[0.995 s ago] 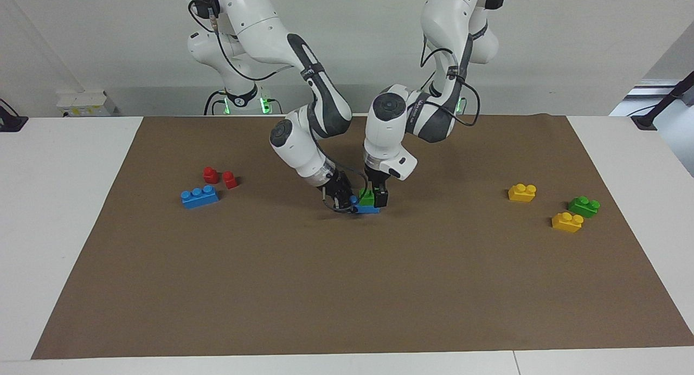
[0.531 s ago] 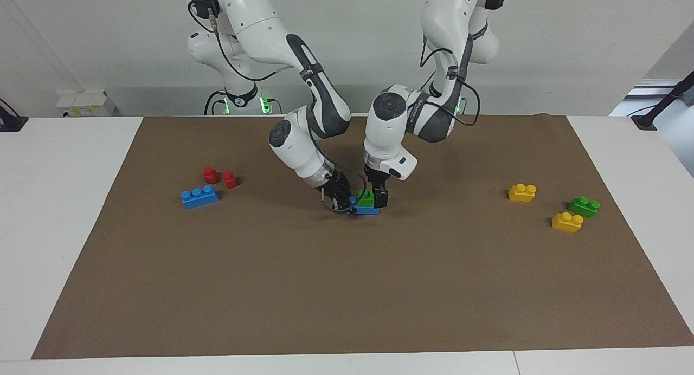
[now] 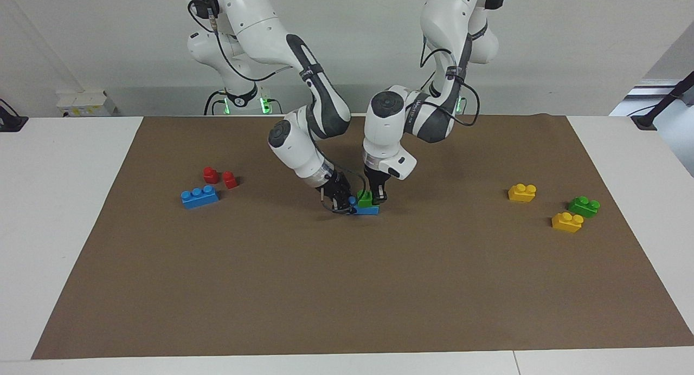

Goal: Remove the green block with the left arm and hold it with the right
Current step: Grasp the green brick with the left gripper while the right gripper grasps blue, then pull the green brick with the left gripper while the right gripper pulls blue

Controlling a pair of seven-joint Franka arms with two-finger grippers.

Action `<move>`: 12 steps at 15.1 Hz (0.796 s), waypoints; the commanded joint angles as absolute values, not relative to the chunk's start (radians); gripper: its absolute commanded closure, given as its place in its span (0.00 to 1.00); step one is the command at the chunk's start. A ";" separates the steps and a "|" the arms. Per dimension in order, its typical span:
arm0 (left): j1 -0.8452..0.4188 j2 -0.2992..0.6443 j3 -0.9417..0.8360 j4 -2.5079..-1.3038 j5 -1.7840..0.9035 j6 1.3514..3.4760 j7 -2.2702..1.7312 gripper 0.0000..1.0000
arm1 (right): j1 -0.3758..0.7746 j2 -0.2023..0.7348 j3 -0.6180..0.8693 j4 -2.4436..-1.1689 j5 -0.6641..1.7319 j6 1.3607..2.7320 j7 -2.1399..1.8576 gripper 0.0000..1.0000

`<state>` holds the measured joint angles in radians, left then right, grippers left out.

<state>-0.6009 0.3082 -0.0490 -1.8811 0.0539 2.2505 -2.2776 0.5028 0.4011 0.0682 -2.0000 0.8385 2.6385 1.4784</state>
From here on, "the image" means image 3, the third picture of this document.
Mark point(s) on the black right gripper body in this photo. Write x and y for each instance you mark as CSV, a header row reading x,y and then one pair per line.
x,y
336,189

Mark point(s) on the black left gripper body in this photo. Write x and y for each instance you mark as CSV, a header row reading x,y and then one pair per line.
x,y
377,181

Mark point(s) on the green two-stud block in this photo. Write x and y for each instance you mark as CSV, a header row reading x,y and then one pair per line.
x,y
584,206
365,199

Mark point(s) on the blue three-stud block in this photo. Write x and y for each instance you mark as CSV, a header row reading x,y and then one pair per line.
x,y
368,211
199,198

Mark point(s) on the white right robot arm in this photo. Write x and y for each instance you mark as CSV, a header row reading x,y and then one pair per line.
x,y
298,147

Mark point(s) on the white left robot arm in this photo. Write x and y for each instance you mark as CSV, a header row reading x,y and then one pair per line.
x,y
385,125

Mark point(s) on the red single-stud block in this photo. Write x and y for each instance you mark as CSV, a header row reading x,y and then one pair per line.
x,y
230,180
210,175

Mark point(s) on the yellow two-stud block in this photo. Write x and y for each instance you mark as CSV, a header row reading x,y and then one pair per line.
x,y
566,222
522,193

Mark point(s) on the brown table mat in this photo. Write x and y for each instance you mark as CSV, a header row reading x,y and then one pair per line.
x,y
347,283

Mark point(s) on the white power strip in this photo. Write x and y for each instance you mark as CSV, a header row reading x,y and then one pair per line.
x,y
84,104

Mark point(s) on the black stand with pole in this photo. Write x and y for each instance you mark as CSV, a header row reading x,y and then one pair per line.
x,y
645,120

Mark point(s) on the black table clamp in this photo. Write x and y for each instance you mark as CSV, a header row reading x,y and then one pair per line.
x,y
11,123

